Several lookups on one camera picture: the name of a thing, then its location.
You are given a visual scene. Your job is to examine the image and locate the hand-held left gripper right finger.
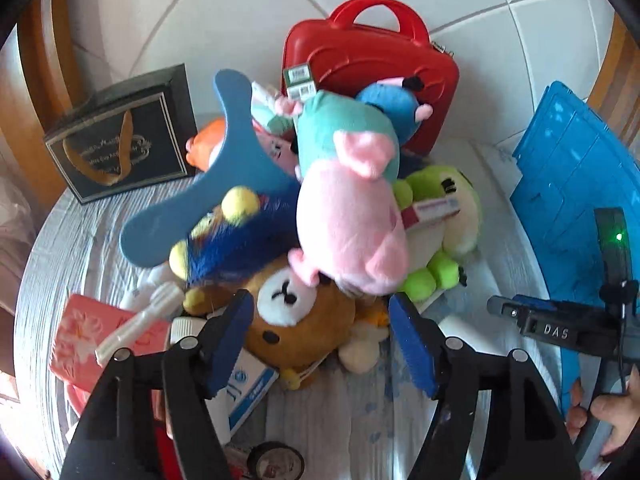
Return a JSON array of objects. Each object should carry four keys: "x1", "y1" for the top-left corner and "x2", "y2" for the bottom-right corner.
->
[{"x1": 389, "y1": 292, "x2": 582, "y2": 480}]

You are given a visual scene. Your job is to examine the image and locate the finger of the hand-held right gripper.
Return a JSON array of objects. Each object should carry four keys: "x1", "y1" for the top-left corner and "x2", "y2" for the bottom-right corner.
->
[
  {"x1": 487, "y1": 295, "x2": 523, "y2": 328},
  {"x1": 515, "y1": 295, "x2": 596, "y2": 313}
]

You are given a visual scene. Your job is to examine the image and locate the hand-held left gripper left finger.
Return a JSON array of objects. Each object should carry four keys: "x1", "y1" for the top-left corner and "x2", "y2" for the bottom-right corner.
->
[{"x1": 65, "y1": 289, "x2": 256, "y2": 480}]

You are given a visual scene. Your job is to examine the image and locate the brown bear plush toy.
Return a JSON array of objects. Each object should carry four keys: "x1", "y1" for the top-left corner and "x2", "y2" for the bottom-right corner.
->
[{"x1": 182, "y1": 260, "x2": 391, "y2": 391}]

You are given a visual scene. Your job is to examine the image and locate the blue plastic crate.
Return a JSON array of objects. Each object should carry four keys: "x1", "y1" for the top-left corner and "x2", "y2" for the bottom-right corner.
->
[{"x1": 510, "y1": 80, "x2": 640, "y2": 411}]

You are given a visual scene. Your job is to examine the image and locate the person's right hand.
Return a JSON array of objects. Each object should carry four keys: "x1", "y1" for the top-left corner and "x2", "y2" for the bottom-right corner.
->
[{"x1": 567, "y1": 367, "x2": 640, "y2": 456}]

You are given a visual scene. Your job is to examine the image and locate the blue white box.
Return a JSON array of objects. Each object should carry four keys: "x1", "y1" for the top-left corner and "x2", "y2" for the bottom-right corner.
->
[{"x1": 207, "y1": 347, "x2": 281, "y2": 443}]

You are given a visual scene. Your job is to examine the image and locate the grey striped bedsheet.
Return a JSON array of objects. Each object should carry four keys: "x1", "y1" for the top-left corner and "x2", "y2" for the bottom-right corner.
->
[{"x1": 15, "y1": 140, "x2": 621, "y2": 480}]

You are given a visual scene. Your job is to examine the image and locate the small red white box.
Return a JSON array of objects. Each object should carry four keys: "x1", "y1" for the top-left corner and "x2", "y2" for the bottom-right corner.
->
[{"x1": 400, "y1": 196, "x2": 461, "y2": 228}]

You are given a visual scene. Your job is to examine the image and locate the black tape roll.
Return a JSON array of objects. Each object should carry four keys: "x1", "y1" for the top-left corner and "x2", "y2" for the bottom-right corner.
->
[{"x1": 247, "y1": 441, "x2": 306, "y2": 480}]

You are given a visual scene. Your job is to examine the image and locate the green frog plush toy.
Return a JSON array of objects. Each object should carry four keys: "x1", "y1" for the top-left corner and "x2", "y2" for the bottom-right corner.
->
[{"x1": 392, "y1": 165, "x2": 483, "y2": 303}]

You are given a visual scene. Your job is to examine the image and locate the pink pig plush toy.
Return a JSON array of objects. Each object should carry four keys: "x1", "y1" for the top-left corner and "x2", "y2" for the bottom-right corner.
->
[{"x1": 287, "y1": 89, "x2": 412, "y2": 296}]

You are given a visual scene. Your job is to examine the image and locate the pink floral box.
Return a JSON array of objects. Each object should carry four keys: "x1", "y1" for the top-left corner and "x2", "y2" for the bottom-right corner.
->
[{"x1": 49, "y1": 294, "x2": 173, "y2": 391}]

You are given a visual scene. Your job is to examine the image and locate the orange plush toy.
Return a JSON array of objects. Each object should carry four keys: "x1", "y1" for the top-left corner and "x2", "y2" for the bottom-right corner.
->
[{"x1": 186, "y1": 116, "x2": 231, "y2": 171}]

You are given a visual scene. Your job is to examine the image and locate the blue bird plush toy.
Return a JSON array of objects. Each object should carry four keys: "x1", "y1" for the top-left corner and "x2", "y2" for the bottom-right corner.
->
[{"x1": 119, "y1": 69, "x2": 301, "y2": 286}]

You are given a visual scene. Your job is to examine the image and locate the small blue plush toy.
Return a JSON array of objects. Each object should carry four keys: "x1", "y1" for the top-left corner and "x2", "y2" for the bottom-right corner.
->
[{"x1": 355, "y1": 76, "x2": 433, "y2": 143}]

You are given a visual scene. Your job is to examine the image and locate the small pastel plush toy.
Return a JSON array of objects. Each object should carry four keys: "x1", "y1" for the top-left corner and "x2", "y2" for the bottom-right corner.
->
[{"x1": 250, "y1": 81, "x2": 303, "y2": 171}]

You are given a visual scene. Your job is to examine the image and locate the clear plastic bag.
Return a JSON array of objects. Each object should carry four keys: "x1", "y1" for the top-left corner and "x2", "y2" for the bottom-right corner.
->
[{"x1": 0, "y1": 170, "x2": 41, "y2": 261}]

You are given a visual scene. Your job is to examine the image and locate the red hard-shell case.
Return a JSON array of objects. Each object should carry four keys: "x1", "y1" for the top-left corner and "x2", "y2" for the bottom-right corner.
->
[{"x1": 281, "y1": 0, "x2": 461, "y2": 156}]

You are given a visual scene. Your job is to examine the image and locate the wooden wall trim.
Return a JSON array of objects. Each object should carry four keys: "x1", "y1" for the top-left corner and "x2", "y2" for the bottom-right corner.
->
[
  {"x1": 17, "y1": 0, "x2": 76, "y2": 126},
  {"x1": 585, "y1": 10, "x2": 640, "y2": 131}
]

